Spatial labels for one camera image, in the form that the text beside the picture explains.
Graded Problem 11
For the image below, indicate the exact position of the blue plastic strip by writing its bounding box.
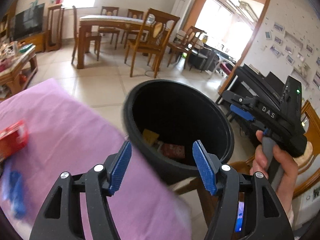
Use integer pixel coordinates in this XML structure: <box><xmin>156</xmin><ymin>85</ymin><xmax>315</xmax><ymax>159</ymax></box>
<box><xmin>2</xmin><ymin>171</ymin><xmax>26</xmax><ymax>219</ymax></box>

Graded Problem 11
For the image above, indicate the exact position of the red milk carton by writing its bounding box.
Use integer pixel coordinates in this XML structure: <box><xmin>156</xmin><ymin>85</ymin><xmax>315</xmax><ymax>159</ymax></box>
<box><xmin>0</xmin><ymin>120</ymin><xmax>29</xmax><ymax>162</ymax></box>

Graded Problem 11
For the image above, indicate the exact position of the red snack box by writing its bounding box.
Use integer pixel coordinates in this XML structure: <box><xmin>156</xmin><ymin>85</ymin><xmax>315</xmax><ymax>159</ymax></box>
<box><xmin>160</xmin><ymin>144</ymin><xmax>185</xmax><ymax>159</ymax></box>

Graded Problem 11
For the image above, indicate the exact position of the black round trash bin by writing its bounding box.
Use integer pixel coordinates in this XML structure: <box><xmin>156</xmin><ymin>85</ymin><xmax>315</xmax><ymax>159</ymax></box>
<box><xmin>123</xmin><ymin>80</ymin><xmax>234</xmax><ymax>185</ymax></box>

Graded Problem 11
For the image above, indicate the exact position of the person's right hand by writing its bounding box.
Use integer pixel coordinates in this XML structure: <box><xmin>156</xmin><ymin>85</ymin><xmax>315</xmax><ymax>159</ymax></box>
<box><xmin>249</xmin><ymin>130</ymin><xmax>298</xmax><ymax>223</ymax></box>

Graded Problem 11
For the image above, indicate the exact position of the purple tablecloth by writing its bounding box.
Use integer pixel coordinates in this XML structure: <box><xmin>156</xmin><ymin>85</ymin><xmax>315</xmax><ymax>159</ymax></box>
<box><xmin>1</xmin><ymin>79</ymin><xmax>191</xmax><ymax>239</ymax></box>

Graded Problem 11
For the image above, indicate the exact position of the yellow paper bag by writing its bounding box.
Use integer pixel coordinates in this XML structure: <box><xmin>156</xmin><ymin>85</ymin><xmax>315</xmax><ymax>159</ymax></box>
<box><xmin>143</xmin><ymin>129</ymin><xmax>159</xmax><ymax>146</ymax></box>

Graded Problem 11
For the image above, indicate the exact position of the white standing air conditioner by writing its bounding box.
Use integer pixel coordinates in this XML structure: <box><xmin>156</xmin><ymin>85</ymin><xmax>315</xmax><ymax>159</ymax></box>
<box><xmin>171</xmin><ymin>0</ymin><xmax>191</xmax><ymax>32</ymax></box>

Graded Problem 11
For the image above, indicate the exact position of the front wooden dining chair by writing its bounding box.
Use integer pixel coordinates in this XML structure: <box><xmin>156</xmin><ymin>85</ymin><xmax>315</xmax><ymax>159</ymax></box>
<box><xmin>124</xmin><ymin>8</ymin><xmax>180</xmax><ymax>77</ymax></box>

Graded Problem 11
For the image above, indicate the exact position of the wooden dining chair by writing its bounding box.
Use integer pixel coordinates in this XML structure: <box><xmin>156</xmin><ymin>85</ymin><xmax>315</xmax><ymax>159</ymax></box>
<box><xmin>71</xmin><ymin>5</ymin><xmax>103</xmax><ymax>65</ymax></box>
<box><xmin>124</xmin><ymin>8</ymin><xmax>180</xmax><ymax>77</ymax></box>

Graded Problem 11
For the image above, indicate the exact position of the wooden coffee table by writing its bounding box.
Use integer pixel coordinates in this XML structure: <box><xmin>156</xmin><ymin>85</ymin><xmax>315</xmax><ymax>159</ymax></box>
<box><xmin>1</xmin><ymin>45</ymin><xmax>38</xmax><ymax>101</ymax></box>

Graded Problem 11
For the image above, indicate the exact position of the wooden dining table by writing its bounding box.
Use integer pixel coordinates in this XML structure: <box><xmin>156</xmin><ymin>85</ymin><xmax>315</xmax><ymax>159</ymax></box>
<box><xmin>76</xmin><ymin>15</ymin><xmax>151</xmax><ymax>70</ymax></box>

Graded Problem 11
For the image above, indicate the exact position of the wooden tv cabinet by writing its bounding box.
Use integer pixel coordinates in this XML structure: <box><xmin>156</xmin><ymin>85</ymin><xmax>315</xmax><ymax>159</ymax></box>
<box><xmin>18</xmin><ymin>31</ymin><xmax>47</xmax><ymax>53</ymax></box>

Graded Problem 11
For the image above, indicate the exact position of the left wooden dining chair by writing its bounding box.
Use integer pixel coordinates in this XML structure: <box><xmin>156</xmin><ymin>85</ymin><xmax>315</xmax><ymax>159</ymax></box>
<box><xmin>71</xmin><ymin>5</ymin><xmax>103</xmax><ymax>65</ymax></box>

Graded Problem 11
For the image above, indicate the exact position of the black flat television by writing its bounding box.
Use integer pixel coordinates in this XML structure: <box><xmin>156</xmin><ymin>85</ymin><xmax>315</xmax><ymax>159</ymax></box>
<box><xmin>13</xmin><ymin>3</ymin><xmax>44</xmax><ymax>40</ymax></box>

